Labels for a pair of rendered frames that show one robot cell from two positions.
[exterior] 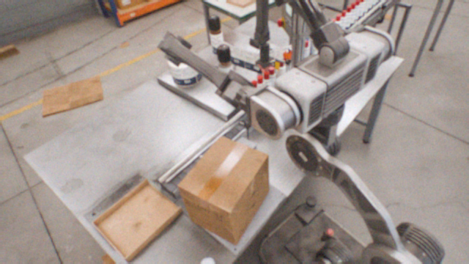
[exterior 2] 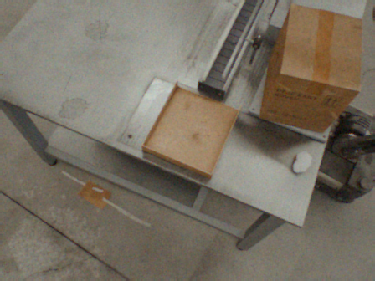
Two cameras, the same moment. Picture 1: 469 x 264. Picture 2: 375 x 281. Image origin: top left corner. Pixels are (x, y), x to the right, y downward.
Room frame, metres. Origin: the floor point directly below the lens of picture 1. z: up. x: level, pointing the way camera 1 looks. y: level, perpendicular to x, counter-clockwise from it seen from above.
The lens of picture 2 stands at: (0.21, 0.80, 1.95)
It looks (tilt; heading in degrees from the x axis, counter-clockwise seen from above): 65 degrees down; 332
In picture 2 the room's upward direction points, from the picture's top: 7 degrees clockwise
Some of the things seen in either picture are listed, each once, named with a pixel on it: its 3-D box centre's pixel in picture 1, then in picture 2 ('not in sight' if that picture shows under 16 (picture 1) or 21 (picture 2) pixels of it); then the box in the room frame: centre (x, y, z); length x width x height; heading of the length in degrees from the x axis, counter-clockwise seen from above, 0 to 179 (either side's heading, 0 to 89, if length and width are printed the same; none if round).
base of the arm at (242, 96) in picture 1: (250, 100); not in sight; (0.75, -0.04, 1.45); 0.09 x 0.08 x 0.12; 127
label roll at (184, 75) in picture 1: (185, 68); not in sight; (1.75, 0.33, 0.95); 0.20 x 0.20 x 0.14
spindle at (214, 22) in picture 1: (216, 36); not in sight; (1.99, 0.11, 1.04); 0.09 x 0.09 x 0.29
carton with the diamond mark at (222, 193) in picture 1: (228, 188); (308, 71); (0.74, 0.08, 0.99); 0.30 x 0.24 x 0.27; 145
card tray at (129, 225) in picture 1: (138, 216); (192, 126); (0.74, 0.51, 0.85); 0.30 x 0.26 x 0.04; 135
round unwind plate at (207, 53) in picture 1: (219, 55); not in sight; (1.99, 0.11, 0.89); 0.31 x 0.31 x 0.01
